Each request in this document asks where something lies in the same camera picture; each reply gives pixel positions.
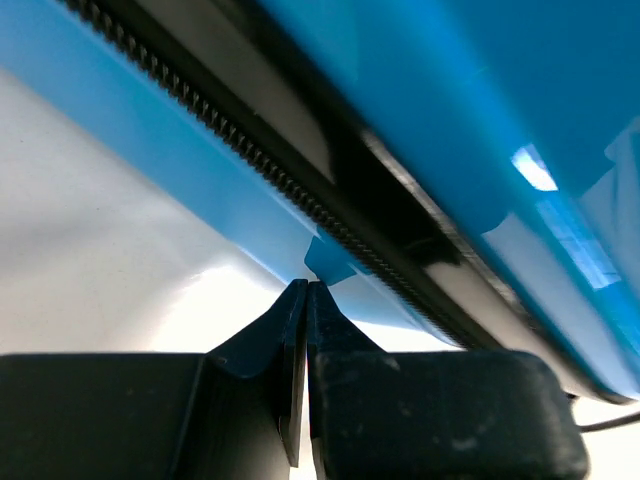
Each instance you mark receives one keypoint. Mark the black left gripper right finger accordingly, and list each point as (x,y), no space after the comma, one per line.
(353,395)

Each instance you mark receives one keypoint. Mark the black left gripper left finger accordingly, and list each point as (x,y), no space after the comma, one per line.
(255,412)

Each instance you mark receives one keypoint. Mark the blue hard-shell suitcase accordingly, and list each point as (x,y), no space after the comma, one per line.
(468,168)

